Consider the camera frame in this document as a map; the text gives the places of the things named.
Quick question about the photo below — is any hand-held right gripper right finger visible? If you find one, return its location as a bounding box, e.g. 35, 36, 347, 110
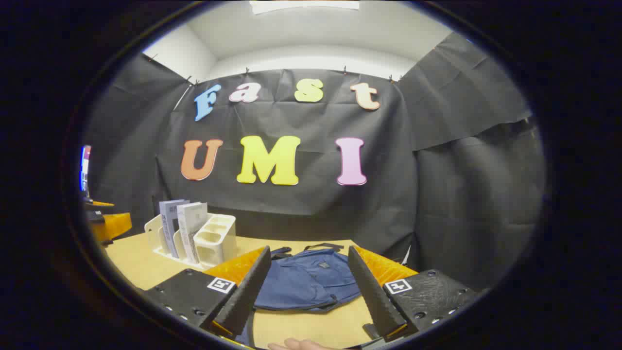
347, 245, 486, 343

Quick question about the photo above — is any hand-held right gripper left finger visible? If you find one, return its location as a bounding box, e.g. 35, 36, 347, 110
141, 245, 272, 341

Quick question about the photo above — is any blue schoolbag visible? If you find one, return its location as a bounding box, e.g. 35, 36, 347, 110
235, 243, 363, 347

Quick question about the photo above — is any white plastic bookshelf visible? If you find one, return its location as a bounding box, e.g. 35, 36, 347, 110
144, 212, 238, 269

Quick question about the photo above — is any white book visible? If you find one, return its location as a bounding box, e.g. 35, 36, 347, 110
176, 202, 208, 264

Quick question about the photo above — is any computer monitor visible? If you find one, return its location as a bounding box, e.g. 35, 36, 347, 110
80, 145, 92, 193

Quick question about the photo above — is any thin white rod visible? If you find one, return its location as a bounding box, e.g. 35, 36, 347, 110
173, 84, 193, 111

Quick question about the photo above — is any ceiling light panel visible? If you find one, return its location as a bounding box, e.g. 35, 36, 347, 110
250, 0, 360, 14

